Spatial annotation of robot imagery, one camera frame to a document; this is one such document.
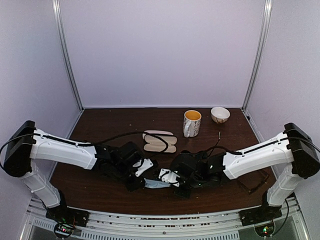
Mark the patterned mug yellow inside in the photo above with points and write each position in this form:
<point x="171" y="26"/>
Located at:
<point x="191" y="123"/>

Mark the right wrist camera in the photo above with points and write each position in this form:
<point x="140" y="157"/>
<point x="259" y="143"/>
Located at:
<point x="169" y="177"/>

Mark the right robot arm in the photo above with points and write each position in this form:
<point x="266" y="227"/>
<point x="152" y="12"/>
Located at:
<point x="292" y="147"/>

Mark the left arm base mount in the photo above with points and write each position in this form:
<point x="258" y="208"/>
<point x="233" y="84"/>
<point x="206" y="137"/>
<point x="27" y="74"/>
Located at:
<point x="66" y="218"/>

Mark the black sunglasses dark lenses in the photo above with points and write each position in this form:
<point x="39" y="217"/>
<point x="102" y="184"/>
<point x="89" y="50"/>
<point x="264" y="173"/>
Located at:
<point x="200" y="151"/>

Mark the front aluminium rail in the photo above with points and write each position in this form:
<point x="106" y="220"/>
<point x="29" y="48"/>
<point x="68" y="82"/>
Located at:
<point x="224" y="225"/>

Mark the left aluminium frame post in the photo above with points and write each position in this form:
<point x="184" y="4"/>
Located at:
<point x="65" y="53"/>

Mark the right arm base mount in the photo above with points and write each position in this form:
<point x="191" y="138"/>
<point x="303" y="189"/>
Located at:
<point x="262" y="218"/>

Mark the blue cleaning cloth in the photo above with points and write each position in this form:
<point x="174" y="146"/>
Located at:
<point x="155" y="184"/>

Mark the tortoise frame glasses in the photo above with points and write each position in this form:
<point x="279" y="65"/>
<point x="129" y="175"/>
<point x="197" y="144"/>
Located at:
<point x="251" y="182"/>

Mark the right aluminium frame post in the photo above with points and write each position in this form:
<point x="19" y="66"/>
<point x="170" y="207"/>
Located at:
<point x="264" y="30"/>

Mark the white ceramic bowl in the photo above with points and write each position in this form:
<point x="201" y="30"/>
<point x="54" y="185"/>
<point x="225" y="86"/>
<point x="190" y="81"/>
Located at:
<point x="219" y="114"/>

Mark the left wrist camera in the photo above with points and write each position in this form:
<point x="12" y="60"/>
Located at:
<point x="141" y="166"/>

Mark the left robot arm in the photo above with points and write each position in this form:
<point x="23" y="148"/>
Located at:
<point x="28" y="143"/>

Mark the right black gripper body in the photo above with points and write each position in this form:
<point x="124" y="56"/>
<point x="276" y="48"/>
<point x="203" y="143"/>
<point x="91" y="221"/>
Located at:
<point x="185" y="194"/>

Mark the aluminium frame post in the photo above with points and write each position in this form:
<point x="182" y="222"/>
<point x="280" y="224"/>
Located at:
<point x="264" y="30"/>
<point x="65" y="53"/>

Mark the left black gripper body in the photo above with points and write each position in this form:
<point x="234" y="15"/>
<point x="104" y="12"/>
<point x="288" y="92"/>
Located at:
<point x="131" y="186"/>

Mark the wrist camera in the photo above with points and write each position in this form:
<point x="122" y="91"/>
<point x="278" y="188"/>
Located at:
<point x="141" y="166"/>
<point x="169" y="177"/>

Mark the black glasses case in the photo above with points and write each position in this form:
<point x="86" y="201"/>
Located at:
<point x="153" y="144"/>

